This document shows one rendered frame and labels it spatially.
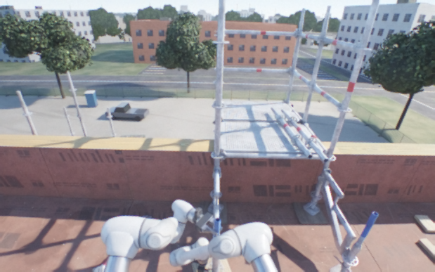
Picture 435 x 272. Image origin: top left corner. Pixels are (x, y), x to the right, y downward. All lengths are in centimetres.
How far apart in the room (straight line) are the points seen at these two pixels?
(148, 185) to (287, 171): 152
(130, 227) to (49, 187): 216
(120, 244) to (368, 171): 250
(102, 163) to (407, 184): 345
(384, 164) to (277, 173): 117
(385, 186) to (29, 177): 408
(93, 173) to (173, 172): 89
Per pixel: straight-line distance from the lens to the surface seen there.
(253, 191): 256
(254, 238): 118
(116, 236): 111
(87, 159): 263
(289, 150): 224
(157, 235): 103
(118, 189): 275
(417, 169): 323
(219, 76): 176
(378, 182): 306
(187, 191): 254
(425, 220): 337
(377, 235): 289
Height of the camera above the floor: 189
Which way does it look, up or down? 29 degrees down
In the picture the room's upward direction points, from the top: 2 degrees clockwise
